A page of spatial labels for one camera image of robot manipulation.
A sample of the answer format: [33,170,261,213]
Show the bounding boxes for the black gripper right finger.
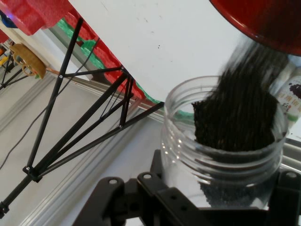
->
[267,169,301,226]

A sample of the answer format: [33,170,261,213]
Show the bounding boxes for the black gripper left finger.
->
[71,148,212,226]

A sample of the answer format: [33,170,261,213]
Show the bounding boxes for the clear plastic jar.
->
[160,75,289,209]

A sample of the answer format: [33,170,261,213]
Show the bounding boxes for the red foam puzzle tiles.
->
[54,9,144,102]

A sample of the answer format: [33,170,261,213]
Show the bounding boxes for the black tripod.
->
[0,17,165,216]

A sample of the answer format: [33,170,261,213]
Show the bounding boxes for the green foam puzzle piece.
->
[56,18,165,104]

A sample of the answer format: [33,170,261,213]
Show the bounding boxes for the brown curved object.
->
[9,43,47,80]

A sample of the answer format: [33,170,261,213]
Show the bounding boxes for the red bowl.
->
[209,0,301,57]

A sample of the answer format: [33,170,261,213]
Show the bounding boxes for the small black stand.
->
[0,56,29,90]

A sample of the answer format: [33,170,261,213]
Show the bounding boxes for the large red foam block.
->
[0,0,74,36]

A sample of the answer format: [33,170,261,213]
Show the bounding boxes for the aluminium rail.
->
[21,103,301,226]

